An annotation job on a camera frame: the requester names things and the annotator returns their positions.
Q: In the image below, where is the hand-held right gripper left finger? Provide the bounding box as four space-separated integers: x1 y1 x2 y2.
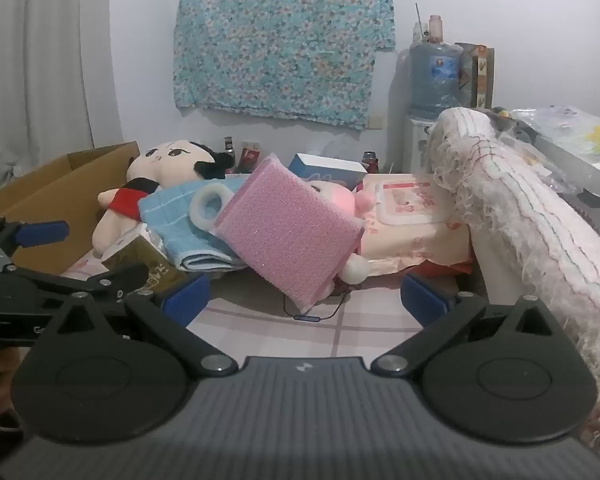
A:
50 275 238 376

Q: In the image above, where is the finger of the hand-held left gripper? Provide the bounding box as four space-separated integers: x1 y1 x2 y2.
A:
0 216 70 252
5 261 150 308

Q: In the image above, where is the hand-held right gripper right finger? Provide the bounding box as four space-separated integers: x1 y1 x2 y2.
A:
371 274 566 376

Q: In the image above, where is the gold foil packet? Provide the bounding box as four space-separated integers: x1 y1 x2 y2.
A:
101 235 187 293

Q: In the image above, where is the brown cardboard box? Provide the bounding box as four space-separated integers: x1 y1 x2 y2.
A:
0 142 141 277

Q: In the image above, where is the pink sponge pad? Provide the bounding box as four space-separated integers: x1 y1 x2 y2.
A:
214 155 367 311

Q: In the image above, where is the blue and white box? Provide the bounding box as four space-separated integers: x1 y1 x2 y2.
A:
287 152 368 192

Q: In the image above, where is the light blue towel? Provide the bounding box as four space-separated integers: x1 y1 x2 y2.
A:
139 180 251 272

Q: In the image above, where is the peach wet wipes pack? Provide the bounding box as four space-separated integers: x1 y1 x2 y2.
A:
357 172 475 273

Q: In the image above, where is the pink pompom plush toy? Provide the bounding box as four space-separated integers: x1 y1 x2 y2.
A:
305 180 377 282

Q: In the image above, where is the black-haired plush doll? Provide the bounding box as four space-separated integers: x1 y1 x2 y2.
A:
92 140 236 259

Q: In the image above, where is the white fringed blanket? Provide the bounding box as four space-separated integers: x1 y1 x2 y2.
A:
425 107 600 458

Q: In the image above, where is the red packet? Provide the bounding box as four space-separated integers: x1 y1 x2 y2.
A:
239 142 262 172

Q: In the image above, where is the white curtain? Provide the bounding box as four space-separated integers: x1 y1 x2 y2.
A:
0 0 117 198

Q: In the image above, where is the grey table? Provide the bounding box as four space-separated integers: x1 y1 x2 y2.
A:
532 132 600 194

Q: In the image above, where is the clear plastic bag pile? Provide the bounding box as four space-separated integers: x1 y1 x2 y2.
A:
495 104 600 173

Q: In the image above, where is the tall patterned box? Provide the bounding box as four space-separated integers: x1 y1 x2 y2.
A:
455 42 496 111

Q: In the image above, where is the black cord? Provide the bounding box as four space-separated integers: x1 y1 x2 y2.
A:
281 282 352 324

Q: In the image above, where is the teal floral wall cloth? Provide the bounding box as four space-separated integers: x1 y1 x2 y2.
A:
172 0 397 132

